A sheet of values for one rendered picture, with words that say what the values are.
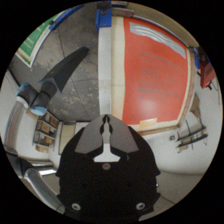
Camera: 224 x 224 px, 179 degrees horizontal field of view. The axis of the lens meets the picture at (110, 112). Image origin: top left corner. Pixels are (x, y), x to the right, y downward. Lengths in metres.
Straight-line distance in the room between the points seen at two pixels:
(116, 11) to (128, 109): 0.41
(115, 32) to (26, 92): 0.52
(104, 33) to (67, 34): 1.53
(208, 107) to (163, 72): 2.04
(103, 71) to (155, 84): 0.21
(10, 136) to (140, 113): 0.63
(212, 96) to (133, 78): 2.18
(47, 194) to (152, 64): 0.57
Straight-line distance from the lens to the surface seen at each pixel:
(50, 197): 0.29
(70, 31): 1.75
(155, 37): 0.38
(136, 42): 0.32
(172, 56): 0.42
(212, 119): 2.29
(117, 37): 0.31
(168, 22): 0.41
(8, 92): 3.66
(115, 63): 0.26
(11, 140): 0.46
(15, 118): 0.47
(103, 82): 0.22
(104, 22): 0.30
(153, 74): 0.32
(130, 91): 0.28
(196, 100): 2.34
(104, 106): 0.24
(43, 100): 0.54
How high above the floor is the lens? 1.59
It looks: 30 degrees down
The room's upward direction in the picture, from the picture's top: 177 degrees clockwise
